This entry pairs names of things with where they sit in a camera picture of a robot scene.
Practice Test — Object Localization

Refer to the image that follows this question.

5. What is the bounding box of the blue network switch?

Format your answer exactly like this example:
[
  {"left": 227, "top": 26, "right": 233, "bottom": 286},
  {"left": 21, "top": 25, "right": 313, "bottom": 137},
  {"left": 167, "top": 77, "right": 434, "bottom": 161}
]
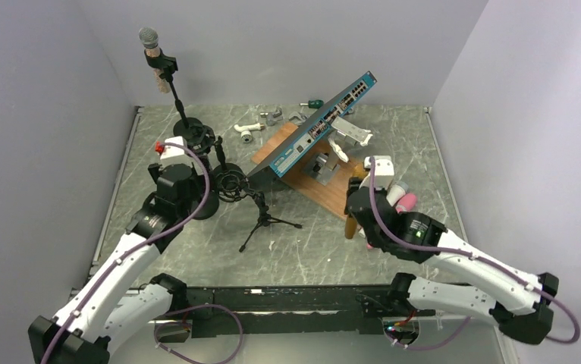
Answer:
[{"left": 247, "top": 71, "right": 377, "bottom": 184}]

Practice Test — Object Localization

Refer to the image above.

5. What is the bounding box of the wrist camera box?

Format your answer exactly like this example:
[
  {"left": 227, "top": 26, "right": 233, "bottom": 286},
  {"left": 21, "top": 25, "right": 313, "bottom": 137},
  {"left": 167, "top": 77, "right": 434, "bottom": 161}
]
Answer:
[
  {"left": 155, "top": 136, "right": 193, "bottom": 166},
  {"left": 361, "top": 155, "right": 394, "bottom": 190}
]

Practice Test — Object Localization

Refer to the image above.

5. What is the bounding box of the white microphone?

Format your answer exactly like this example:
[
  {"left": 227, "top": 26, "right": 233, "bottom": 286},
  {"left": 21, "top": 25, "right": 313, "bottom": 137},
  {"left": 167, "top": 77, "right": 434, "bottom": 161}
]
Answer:
[{"left": 386, "top": 180, "right": 409, "bottom": 206}]

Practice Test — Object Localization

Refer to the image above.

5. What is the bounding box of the purple cable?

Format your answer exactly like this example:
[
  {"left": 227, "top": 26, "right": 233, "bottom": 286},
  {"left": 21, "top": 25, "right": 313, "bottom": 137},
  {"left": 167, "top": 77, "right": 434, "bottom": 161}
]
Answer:
[
  {"left": 39, "top": 142, "right": 211, "bottom": 364},
  {"left": 368, "top": 155, "right": 581, "bottom": 352}
]

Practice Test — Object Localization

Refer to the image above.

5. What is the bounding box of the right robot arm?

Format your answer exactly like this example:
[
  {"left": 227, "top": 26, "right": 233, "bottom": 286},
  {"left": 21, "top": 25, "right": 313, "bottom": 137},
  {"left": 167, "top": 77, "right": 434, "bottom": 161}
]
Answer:
[{"left": 345, "top": 177, "right": 559, "bottom": 345}]

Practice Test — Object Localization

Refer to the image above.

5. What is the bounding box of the metal mounting bracket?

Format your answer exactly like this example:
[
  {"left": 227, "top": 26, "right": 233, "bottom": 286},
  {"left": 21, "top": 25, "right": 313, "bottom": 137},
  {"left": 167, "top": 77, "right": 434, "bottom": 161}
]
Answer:
[{"left": 302, "top": 152, "right": 340, "bottom": 186}]

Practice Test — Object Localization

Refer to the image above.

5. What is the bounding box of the pink microphone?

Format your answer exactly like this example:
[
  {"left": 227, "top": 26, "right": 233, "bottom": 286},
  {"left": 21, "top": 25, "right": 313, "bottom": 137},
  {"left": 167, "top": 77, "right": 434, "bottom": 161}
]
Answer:
[{"left": 392, "top": 193, "right": 417, "bottom": 213}]

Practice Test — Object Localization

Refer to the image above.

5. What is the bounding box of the tall black round-base stand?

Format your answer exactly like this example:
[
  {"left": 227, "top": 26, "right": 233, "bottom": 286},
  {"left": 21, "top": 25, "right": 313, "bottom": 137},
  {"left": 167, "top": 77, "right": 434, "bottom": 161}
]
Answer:
[{"left": 160, "top": 51, "right": 203, "bottom": 146}]

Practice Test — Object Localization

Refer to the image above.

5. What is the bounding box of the black round-base clip stand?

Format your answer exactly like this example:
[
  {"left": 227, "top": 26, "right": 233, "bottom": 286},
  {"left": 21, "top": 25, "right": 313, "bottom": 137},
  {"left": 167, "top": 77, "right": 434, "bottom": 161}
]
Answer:
[{"left": 189, "top": 189, "right": 220, "bottom": 221}]

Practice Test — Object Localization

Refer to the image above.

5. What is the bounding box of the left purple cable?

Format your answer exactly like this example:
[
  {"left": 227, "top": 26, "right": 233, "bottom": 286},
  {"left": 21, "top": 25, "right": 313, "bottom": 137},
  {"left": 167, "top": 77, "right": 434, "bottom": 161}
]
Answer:
[{"left": 39, "top": 142, "right": 211, "bottom": 364}]

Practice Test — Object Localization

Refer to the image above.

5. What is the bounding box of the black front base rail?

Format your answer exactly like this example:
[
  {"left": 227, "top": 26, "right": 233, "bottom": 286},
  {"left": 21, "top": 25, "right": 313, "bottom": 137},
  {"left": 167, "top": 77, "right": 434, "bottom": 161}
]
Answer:
[{"left": 187, "top": 284, "right": 414, "bottom": 338}]

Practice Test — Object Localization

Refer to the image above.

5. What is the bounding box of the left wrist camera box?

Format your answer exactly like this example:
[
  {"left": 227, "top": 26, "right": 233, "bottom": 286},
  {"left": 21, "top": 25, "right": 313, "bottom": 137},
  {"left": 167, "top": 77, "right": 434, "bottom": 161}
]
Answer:
[{"left": 155, "top": 136, "right": 193, "bottom": 166}]

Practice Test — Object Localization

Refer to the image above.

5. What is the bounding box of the green-handled screwdriver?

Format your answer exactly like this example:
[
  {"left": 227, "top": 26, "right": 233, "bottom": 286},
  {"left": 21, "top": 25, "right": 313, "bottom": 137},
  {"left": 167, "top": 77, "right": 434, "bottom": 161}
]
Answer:
[{"left": 300, "top": 99, "right": 324, "bottom": 109}]

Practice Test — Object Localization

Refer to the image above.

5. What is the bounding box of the wooden board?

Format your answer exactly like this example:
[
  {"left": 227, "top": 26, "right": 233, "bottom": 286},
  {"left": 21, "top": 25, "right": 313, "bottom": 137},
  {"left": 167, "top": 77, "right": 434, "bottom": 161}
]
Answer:
[{"left": 251, "top": 122, "right": 363, "bottom": 220}]

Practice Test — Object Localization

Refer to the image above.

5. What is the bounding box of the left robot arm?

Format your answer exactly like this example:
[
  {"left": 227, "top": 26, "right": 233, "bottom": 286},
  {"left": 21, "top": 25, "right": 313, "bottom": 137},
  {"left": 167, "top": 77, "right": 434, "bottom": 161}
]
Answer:
[{"left": 28, "top": 164, "right": 212, "bottom": 363}]

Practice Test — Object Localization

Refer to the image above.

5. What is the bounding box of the grey-headed tan microphone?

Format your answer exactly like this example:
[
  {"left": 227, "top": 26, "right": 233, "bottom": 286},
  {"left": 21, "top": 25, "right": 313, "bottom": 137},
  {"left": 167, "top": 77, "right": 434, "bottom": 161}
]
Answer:
[{"left": 139, "top": 27, "right": 171, "bottom": 94}]

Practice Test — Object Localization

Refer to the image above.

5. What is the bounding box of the black tripod shock-mount stand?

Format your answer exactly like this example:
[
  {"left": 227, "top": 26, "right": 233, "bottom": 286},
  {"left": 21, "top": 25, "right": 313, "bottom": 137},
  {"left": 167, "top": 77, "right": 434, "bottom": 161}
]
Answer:
[{"left": 211, "top": 173, "right": 303, "bottom": 254}]

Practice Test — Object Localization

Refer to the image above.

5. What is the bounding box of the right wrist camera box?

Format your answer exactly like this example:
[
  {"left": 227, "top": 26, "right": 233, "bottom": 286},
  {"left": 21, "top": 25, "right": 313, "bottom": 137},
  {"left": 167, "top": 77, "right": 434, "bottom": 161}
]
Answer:
[{"left": 361, "top": 155, "right": 394, "bottom": 190}]

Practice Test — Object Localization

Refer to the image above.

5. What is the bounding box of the black round-base shock-mount stand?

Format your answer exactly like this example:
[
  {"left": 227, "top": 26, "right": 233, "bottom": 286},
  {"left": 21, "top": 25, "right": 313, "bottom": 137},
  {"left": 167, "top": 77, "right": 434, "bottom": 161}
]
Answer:
[{"left": 178, "top": 126, "right": 245, "bottom": 188}]

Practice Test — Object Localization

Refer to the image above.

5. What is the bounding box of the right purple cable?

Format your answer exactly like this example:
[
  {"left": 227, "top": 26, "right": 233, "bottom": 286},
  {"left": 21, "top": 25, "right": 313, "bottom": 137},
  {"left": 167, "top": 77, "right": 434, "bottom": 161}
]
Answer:
[{"left": 368, "top": 155, "right": 581, "bottom": 352}]

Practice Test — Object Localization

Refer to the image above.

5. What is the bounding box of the white plastic faucet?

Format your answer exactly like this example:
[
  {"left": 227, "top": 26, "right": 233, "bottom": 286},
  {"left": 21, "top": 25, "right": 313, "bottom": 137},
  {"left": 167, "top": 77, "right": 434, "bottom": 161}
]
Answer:
[{"left": 233, "top": 123, "right": 265, "bottom": 143}]

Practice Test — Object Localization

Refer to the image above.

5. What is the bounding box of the gold microphone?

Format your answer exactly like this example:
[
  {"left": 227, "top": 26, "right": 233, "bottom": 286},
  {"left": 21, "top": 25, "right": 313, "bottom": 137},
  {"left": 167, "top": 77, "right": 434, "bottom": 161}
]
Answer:
[{"left": 344, "top": 163, "right": 368, "bottom": 240}]

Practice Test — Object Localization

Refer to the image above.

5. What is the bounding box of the silver metal faucet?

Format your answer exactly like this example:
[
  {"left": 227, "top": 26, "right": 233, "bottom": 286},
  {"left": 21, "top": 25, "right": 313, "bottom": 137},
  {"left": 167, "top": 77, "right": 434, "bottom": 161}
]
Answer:
[{"left": 259, "top": 107, "right": 283, "bottom": 127}]

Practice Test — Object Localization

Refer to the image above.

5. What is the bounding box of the adjustable wrench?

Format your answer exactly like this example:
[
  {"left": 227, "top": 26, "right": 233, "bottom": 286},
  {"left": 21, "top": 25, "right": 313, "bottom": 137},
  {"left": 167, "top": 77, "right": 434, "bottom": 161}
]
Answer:
[{"left": 288, "top": 111, "right": 308, "bottom": 125}]

